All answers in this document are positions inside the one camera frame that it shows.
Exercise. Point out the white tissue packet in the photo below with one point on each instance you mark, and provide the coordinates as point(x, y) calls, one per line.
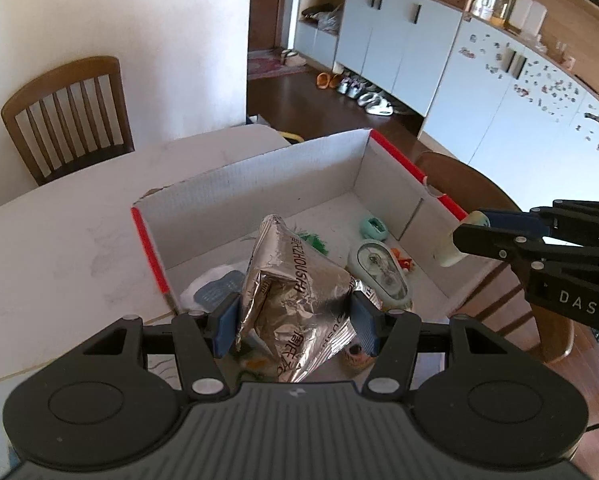
point(214, 290)

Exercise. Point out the wooden slat-back chair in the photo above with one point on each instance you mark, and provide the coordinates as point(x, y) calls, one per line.
point(54, 77)

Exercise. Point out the white slippers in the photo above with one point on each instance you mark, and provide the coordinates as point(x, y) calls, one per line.
point(293, 57)

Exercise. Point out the row of pale shoes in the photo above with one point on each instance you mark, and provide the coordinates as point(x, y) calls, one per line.
point(367, 96)

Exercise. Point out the dark shoes in cubby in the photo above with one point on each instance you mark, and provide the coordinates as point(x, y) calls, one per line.
point(313, 12)

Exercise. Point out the glass jar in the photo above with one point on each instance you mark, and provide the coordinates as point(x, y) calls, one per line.
point(505, 0)

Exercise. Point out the dark brown door frame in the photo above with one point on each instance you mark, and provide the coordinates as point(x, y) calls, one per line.
point(264, 5)

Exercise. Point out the orange slippers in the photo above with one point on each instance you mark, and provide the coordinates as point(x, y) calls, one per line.
point(327, 80)

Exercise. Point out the trash bin with yellow rim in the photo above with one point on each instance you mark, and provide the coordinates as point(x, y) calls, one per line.
point(292, 137)

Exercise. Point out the wooden round-back chair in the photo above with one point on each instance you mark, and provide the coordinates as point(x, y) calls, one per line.
point(459, 175)

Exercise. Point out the green tassel with red ornament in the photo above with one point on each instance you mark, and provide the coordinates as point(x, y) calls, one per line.
point(314, 242)

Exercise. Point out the white canister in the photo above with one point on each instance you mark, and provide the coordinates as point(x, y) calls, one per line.
point(528, 15)

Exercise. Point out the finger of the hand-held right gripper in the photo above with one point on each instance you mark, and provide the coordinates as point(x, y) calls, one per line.
point(509, 220)
point(484, 240)

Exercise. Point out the grey plastic bag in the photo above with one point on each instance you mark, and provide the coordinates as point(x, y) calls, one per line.
point(329, 19)

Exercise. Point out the silver foil packet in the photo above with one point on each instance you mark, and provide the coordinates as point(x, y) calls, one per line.
point(289, 300)

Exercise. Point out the patterned doormat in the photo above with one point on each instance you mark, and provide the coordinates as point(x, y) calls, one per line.
point(274, 67)

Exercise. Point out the green correction tape dispenser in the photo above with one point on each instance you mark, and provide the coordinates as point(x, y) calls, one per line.
point(379, 270)

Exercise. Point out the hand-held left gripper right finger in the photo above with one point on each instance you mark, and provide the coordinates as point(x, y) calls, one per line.
point(367, 322)

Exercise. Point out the small pale green container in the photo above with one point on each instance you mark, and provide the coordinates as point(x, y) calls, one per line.
point(449, 255)

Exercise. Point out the pale blue cabinet unit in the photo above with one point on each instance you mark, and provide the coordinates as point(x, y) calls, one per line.
point(389, 50)

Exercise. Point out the red shoe box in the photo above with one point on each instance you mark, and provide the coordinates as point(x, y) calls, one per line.
point(279, 175)

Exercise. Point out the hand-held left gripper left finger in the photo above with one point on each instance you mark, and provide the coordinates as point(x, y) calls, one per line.
point(227, 325)

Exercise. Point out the teal oval eraser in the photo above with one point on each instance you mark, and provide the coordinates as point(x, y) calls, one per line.
point(374, 227)

